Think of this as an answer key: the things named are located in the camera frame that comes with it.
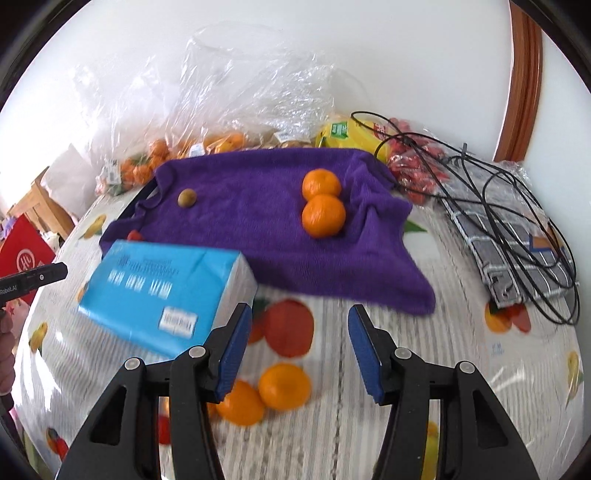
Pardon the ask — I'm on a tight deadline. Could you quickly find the small red fruit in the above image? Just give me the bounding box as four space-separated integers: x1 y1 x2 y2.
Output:
126 230 144 241
157 415 171 445

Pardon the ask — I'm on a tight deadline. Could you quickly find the wooden chair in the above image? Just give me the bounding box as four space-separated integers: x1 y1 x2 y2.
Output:
8 168 74 240

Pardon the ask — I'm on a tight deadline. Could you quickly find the large orange mandarin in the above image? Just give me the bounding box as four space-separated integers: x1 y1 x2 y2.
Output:
301 194 346 239

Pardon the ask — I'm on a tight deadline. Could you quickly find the grey checked fabric package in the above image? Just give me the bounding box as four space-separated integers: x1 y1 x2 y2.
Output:
441 156 576 308

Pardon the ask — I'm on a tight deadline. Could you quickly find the black cable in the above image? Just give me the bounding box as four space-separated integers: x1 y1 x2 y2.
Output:
351 110 581 326

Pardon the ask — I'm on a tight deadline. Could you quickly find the purple towel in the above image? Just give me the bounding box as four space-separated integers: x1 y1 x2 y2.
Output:
99 148 436 315

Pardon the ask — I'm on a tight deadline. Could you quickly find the bag of red fruits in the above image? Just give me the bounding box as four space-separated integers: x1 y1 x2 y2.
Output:
374 118 450 206

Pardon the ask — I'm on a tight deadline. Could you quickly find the black tray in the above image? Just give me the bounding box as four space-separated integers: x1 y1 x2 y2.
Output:
127 177 158 216

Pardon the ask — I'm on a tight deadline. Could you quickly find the red paper bag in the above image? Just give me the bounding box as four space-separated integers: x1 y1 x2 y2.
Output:
1 216 55 305

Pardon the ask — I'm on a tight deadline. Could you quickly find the person's left hand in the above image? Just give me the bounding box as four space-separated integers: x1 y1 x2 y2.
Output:
0 309 16 395

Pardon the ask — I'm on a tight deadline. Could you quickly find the clear bag of mandarins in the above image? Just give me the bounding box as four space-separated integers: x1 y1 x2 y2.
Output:
88 81 205 196

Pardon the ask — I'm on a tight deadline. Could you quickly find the brown door frame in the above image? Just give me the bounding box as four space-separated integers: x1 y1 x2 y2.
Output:
494 1 543 162

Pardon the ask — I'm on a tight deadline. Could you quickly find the small orange mandarin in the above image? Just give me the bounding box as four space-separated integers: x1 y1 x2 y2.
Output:
215 380 266 427
257 363 311 411

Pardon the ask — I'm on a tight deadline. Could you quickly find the yellow snack bag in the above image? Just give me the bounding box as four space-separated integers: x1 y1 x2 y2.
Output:
315 117 396 154

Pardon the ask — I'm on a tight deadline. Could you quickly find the clear bag of kumquats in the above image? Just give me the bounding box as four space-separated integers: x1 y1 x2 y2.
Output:
167 22 335 153

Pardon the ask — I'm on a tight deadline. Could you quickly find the white plastic bag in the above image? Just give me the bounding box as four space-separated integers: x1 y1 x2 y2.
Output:
41 145 103 222

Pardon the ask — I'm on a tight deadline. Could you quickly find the blue tissue pack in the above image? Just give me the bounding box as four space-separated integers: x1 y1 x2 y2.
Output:
78 240 257 359

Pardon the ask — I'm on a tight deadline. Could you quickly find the small brown-green fruit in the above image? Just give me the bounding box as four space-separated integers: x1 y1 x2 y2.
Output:
177 188 197 209

